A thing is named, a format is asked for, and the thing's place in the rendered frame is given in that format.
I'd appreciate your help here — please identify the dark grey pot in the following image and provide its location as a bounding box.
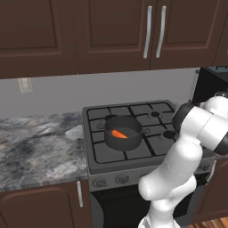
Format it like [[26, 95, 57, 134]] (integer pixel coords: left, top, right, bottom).
[[103, 115, 143, 152]]

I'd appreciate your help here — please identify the black oven door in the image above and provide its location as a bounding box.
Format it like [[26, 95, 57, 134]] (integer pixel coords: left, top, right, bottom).
[[89, 173, 210, 228]]

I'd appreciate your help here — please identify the grey hob knob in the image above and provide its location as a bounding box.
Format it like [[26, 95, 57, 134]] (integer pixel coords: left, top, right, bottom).
[[115, 175, 130, 185], [93, 178, 109, 188]]

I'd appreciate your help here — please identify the black microwave oven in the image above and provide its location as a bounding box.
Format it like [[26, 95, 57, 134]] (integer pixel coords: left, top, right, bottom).
[[191, 65, 228, 104]]

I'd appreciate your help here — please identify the dark brown wall cupboard door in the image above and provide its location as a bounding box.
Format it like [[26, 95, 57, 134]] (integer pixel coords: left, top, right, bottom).
[[72, 0, 157, 75], [150, 0, 228, 70], [213, 16, 228, 67], [0, 0, 78, 80]]

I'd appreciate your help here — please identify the beige wall socket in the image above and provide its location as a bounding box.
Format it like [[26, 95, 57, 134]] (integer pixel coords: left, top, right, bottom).
[[17, 77, 34, 94]]

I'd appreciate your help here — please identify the orange carrot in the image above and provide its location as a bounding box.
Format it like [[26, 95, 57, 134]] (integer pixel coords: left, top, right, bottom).
[[111, 129, 129, 140]]

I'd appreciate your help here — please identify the grey gas hob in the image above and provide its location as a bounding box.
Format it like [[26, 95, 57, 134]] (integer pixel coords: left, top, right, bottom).
[[82, 100, 217, 192]]

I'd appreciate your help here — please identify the dark brown base cupboard door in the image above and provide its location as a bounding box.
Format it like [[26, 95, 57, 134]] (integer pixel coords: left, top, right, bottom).
[[0, 179, 93, 228], [190, 158, 228, 225]]

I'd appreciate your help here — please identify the silver base cupboard handle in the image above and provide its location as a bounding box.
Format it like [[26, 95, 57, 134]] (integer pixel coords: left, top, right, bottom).
[[77, 181, 85, 208]]

